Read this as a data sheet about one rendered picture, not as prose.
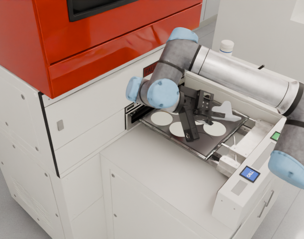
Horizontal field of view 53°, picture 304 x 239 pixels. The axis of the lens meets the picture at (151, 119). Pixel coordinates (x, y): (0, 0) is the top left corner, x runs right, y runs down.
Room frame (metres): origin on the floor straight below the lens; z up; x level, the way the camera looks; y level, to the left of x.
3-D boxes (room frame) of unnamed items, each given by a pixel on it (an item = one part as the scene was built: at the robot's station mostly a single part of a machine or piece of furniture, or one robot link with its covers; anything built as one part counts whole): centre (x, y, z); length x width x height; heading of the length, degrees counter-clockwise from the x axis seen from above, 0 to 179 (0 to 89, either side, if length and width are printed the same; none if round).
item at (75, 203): (1.32, 0.36, 0.41); 0.82 x 0.71 x 0.82; 141
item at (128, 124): (1.23, -0.02, 0.89); 0.44 x 0.02 x 0.10; 141
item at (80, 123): (1.10, 0.10, 1.02); 0.82 x 0.03 x 0.40; 141
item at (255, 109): (1.36, -0.51, 0.89); 0.62 x 0.35 x 0.14; 51
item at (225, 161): (0.84, -0.32, 0.89); 0.08 x 0.03 x 0.03; 51
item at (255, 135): (0.96, -0.42, 0.87); 0.36 x 0.08 x 0.03; 141
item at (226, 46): (1.60, -0.39, 1.01); 0.07 x 0.07 x 0.10
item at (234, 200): (0.84, -0.44, 0.89); 0.55 x 0.09 x 0.14; 141
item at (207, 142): (1.12, -0.20, 0.90); 0.34 x 0.34 x 0.01; 51
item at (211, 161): (0.98, -0.17, 0.84); 0.50 x 0.02 x 0.03; 51
